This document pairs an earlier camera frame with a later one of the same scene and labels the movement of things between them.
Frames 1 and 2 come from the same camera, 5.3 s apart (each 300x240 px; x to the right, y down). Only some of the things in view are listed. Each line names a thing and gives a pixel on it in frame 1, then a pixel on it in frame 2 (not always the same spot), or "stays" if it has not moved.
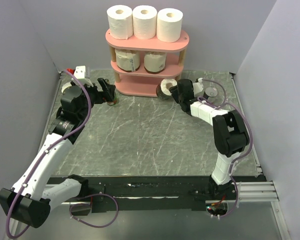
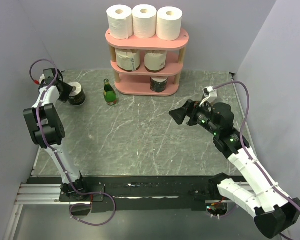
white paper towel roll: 120,20 stays
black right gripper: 174,90 to 193,108
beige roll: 154,62 stays
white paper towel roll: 144,22 stays
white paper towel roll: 169,24 stays
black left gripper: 102,96 to 68,90
